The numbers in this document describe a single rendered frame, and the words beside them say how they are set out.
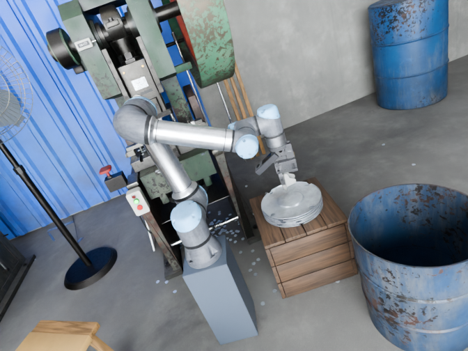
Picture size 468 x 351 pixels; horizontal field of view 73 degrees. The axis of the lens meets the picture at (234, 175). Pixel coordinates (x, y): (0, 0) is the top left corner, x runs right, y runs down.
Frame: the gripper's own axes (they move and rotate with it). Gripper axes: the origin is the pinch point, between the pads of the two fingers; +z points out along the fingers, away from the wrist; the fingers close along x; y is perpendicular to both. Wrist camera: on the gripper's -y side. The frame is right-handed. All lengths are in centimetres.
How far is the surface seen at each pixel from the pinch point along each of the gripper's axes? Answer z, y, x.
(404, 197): 14.9, 44.5, -4.3
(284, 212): 17.0, -3.4, 7.1
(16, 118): -54, -134, 52
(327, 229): 23.9, 13.0, -2.8
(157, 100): -40, -53, 50
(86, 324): 23, -93, -30
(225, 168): 2.8, -29.5, 38.1
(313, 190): 17.1, 11.7, 18.9
